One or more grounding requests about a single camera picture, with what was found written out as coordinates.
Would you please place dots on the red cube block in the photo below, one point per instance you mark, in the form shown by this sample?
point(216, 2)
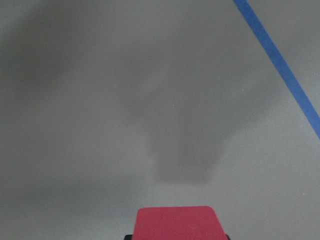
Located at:
point(178, 223)

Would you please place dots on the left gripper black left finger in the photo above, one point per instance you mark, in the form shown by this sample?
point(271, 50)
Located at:
point(128, 237)

